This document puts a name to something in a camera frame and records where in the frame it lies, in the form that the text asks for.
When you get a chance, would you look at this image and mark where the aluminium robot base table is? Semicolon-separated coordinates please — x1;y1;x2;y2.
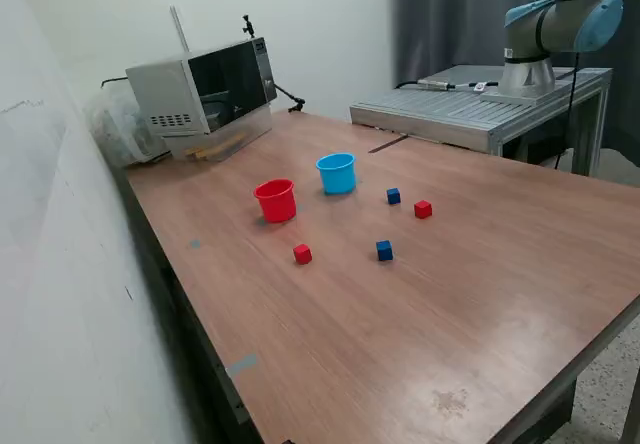
348;65;614;178

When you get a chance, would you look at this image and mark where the blue plastic bin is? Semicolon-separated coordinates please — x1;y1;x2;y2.
315;152;358;196

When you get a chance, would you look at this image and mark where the red plastic bin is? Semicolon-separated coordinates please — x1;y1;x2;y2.
252;178;297;224

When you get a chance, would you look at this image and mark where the flat metal strip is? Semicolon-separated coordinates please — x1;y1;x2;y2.
368;133;409;154

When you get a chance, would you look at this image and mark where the silver microwave oven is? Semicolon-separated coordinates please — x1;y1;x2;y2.
124;37;279;138

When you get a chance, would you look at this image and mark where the clear plastic bag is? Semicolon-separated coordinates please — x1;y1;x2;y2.
84;86;171;168

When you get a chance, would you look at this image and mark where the thin white rod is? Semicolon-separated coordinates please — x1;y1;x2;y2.
169;6;192;55

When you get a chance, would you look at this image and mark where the black cable with plug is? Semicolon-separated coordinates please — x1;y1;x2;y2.
394;79;501;90

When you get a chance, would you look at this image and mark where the black hanging cable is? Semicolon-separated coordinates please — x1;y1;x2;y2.
553;51;584;170

